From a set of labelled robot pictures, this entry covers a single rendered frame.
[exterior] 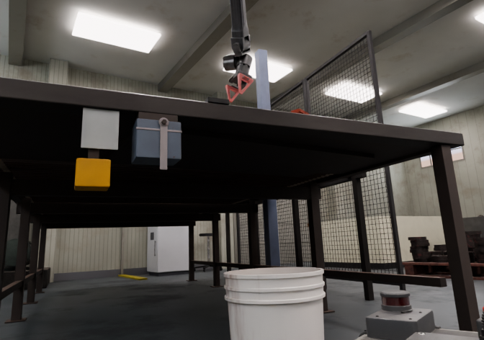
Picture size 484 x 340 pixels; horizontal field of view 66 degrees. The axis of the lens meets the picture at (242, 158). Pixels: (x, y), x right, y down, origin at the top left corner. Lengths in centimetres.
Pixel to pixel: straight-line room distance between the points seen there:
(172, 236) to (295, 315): 566
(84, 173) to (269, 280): 58
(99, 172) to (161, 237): 550
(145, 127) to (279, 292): 60
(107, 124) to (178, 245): 560
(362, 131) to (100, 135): 98
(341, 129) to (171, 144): 68
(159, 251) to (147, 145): 547
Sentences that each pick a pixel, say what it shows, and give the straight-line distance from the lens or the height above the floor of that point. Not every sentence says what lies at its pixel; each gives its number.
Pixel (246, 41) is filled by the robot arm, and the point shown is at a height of 128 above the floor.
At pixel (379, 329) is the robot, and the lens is 94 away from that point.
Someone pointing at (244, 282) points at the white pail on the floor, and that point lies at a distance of 106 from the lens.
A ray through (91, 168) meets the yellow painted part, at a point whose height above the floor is 67.
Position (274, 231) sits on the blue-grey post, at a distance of 349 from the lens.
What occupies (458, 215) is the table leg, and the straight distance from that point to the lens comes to 189.
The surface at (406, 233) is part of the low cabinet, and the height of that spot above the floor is 53.
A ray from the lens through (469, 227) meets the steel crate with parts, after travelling 646.
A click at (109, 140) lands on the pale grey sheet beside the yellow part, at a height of 76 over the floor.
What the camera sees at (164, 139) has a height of 77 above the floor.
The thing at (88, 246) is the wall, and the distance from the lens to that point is 713.
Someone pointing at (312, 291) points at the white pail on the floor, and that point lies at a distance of 109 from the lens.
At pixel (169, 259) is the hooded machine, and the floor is 26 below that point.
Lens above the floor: 45
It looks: 13 degrees up
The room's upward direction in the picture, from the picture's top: 2 degrees counter-clockwise
